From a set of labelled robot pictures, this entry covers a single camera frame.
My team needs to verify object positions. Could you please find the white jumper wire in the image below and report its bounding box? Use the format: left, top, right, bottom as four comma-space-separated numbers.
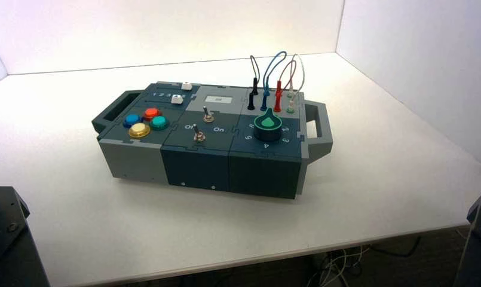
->
286, 53, 306, 115

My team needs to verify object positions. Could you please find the black green rotary knob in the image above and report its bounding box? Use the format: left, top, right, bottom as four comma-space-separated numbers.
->
253, 108, 283, 142

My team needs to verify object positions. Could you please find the grey teal control box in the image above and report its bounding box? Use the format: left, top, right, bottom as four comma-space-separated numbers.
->
91, 81, 334, 200

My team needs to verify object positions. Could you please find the green push button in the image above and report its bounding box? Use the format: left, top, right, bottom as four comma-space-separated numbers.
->
149, 115, 170, 132

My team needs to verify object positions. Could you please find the red push button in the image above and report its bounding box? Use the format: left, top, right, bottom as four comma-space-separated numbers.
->
142, 108, 163, 122

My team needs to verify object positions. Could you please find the yellow push button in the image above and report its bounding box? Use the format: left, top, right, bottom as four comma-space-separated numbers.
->
128, 123, 152, 139

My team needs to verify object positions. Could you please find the blue push button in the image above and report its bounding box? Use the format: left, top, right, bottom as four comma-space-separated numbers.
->
122, 114, 143, 129

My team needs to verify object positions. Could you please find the black jumper wire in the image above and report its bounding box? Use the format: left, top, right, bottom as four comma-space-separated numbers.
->
247, 54, 261, 111

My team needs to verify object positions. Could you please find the blue jumper wire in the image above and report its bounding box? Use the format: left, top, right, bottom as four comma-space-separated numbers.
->
260, 50, 287, 112

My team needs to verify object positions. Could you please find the red jumper wire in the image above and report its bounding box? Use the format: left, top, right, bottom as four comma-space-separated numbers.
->
273, 59, 298, 114

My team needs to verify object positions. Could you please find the white floor cable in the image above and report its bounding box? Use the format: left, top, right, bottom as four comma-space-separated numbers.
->
308, 245, 372, 287

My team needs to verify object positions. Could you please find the black floor cable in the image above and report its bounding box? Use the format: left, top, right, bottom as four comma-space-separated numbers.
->
367, 236, 422, 259

